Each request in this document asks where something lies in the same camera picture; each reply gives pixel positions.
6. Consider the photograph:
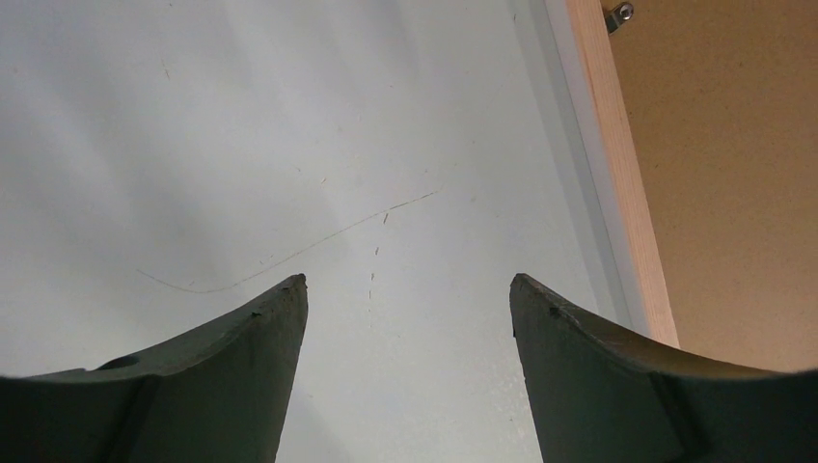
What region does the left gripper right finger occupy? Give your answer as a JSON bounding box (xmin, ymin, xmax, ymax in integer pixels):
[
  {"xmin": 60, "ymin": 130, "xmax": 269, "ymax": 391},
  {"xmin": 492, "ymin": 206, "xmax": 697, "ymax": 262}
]
[{"xmin": 509, "ymin": 274, "xmax": 817, "ymax": 462}]

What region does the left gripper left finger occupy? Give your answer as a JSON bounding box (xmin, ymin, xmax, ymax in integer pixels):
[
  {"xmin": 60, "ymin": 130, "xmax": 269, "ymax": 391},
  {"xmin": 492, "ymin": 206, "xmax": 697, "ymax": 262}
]
[{"xmin": 1, "ymin": 274, "xmax": 308, "ymax": 462}]

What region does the white wooden picture frame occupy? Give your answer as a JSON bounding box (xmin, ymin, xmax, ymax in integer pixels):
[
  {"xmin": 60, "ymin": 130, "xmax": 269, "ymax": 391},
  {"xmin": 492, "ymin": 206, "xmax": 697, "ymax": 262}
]
[{"xmin": 508, "ymin": 1, "xmax": 679, "ymax": 347}]

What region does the brown backing board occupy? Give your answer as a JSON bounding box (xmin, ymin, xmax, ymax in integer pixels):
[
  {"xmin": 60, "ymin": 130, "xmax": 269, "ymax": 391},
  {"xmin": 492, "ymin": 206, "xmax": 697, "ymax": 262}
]
[{"xmin": 611, "ymin": 1, "xmax": 817, "ymax": 371}]

